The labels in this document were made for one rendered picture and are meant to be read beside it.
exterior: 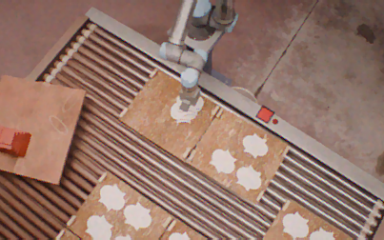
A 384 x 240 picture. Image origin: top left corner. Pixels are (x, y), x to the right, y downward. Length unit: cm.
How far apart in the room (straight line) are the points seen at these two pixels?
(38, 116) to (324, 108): 214
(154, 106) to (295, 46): 166
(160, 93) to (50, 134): 61
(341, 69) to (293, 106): 55
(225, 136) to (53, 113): 89
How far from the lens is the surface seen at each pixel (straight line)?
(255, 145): 215
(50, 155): 214
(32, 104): 227
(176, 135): 216
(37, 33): 377
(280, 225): 211
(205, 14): 227
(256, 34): 353
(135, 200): 210
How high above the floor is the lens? 299
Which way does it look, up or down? 71 degrees down
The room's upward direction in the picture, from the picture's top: 2 degrees counter-clockwise
